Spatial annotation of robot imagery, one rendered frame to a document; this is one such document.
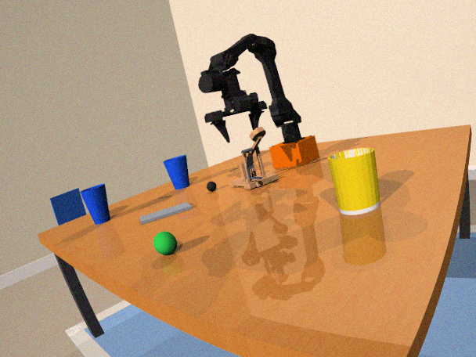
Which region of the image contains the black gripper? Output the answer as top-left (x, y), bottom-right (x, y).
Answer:
top-left (204, 88), bottom-right (268, 142)

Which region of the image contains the dark blue cup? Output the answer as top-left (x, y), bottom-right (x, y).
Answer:
top-left (80, 183), bottom-right (110, 225)
top-left (163, 155), bottom-right (189, 190)

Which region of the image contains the yellow cylindrical cup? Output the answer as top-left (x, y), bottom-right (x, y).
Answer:
top-left (327, 147), bottom-right (380, 215)

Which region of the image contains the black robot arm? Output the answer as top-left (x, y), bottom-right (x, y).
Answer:
top-left (198, 34), bottom-right (305, 144)

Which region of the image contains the green ball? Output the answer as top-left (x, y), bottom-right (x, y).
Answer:
top-left (153, 232), bottom-right (177, 255)

